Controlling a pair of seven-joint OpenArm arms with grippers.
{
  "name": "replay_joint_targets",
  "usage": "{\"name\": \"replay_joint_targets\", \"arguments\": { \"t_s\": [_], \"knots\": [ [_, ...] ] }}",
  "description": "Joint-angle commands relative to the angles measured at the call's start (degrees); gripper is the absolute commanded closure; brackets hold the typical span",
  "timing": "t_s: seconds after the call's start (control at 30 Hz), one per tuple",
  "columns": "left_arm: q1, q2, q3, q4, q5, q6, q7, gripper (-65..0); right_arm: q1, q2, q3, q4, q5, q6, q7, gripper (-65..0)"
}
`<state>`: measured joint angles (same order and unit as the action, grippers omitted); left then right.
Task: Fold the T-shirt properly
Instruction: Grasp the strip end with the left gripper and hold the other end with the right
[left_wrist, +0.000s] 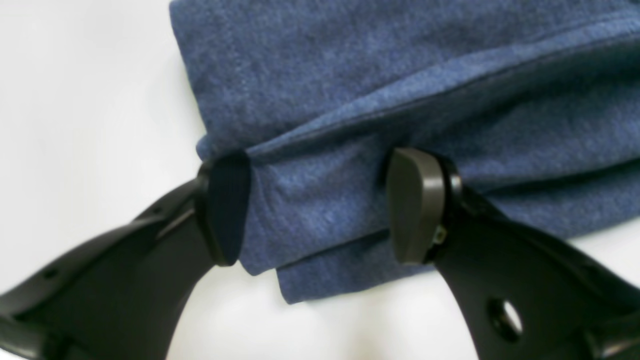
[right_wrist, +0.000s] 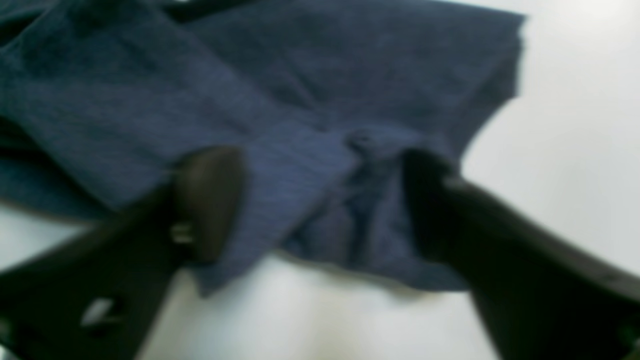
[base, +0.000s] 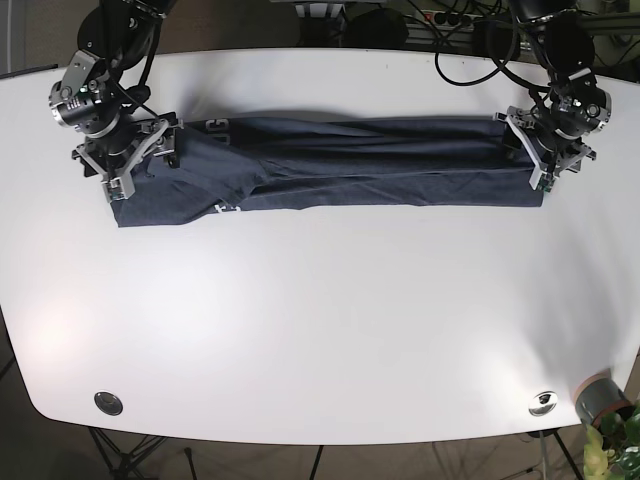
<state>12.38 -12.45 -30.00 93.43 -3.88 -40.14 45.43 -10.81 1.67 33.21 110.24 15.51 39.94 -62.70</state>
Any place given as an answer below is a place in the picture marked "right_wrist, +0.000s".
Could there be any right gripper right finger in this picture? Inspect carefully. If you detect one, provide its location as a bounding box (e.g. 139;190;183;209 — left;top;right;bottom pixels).
402;149;640;360

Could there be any navy blue T-shirt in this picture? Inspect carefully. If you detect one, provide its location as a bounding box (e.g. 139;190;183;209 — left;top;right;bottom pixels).
1;0;525;294

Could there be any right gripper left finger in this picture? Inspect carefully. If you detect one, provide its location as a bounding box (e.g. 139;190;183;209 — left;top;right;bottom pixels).
0;146;246;360

